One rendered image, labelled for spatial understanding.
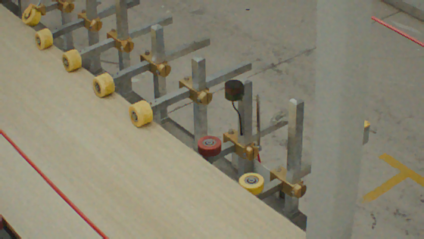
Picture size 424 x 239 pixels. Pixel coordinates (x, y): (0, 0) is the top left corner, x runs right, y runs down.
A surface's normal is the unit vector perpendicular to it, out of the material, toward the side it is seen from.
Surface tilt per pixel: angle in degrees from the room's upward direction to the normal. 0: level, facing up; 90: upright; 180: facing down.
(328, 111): 90
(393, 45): 0
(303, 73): 0
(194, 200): 0
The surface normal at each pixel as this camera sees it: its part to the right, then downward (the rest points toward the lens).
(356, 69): 0.62, 0.43
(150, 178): -0.03, -0.83
